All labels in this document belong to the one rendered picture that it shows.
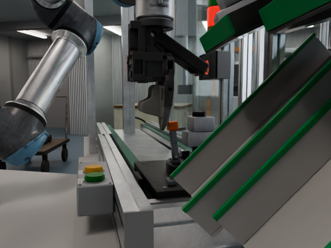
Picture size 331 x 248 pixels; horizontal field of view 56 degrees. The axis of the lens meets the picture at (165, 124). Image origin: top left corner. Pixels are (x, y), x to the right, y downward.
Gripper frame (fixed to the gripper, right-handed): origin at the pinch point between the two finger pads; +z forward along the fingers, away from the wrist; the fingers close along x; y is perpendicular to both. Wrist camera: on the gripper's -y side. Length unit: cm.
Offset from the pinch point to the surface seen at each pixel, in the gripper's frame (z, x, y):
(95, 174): 9.9, -1.4, 14.1
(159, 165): 10.1, -6.4, -0.3
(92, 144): 17, -82, 13
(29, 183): 21, -39, 33
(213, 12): -27.4, -17.2, -17.3
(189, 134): 1.9, 2.2, -4.5
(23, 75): -66, -1117, 217
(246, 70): -17, -78, -61
